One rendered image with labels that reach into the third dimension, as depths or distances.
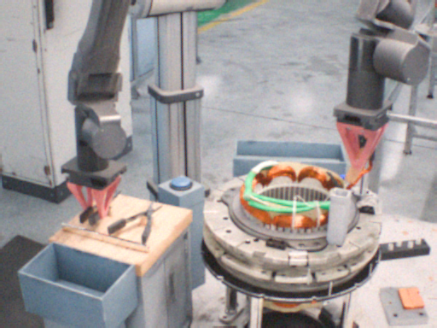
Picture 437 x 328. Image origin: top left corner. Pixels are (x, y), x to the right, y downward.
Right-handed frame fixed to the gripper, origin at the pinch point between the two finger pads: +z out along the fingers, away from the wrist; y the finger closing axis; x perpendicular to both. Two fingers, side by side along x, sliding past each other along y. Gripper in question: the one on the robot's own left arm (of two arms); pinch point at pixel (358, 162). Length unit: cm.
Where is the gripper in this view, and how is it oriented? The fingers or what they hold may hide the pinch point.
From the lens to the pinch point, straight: 98.9
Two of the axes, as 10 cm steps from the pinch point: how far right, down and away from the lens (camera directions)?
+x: -8.5, -2.1, 4.8
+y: 5.2, -2.9, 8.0
